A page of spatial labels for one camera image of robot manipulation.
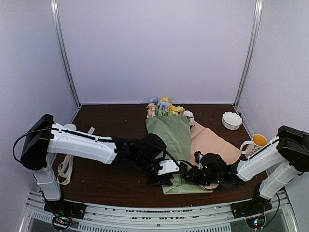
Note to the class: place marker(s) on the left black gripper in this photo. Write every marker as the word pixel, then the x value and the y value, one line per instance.
pixel 164 180

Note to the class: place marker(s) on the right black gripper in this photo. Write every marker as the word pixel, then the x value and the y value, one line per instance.
pixel 193 178

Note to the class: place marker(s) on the pink wrapping paper sheet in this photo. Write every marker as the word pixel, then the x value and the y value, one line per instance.
pixel 182 141

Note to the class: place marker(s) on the pink rose stem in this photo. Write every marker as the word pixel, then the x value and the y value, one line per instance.
pixel 190 117

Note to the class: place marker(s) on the peach flower stem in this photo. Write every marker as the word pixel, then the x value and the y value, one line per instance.
pixel 151 110

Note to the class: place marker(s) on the blue flower stem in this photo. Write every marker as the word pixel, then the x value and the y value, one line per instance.
pixel 157 107

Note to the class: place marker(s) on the pale yellow flower stem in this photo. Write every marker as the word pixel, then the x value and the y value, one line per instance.
pixel 180 110

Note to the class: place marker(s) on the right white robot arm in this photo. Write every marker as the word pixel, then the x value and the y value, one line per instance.
pixel 288 150

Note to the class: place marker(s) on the right white scalloped bowl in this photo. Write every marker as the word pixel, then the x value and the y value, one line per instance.
pixel 231 120

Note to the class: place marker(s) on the white patterned mug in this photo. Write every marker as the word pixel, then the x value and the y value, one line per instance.
pixel 256 143

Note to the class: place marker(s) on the white printed ribbon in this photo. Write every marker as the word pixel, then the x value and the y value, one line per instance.
pixel 66 167

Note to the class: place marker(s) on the left white patterned bowl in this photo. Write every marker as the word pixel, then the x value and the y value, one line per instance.
pixel 70 126

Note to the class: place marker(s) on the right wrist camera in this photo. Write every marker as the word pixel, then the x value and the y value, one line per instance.
pixel 198 156

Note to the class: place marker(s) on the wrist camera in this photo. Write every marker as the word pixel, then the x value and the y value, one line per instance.
pixel 198 156
pixel 168 166

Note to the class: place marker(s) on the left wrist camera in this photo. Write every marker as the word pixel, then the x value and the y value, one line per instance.
pixel 168 166

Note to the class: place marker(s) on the front aluminium rail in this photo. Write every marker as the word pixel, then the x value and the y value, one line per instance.
pixel 208 218

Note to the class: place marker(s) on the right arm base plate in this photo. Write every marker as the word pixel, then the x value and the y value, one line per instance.
pixel 253 213

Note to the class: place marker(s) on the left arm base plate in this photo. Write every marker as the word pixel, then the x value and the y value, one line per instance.
pixel 64 213

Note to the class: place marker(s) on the right aluminium frame post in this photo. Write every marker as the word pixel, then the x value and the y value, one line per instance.
pixel 257 17

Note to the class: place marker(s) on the aluminium frame post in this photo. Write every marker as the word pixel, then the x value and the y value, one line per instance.
pixel 257 17
pixel 63 52

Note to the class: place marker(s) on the left aluminium frame post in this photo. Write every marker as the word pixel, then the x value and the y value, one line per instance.
pixel 63 52

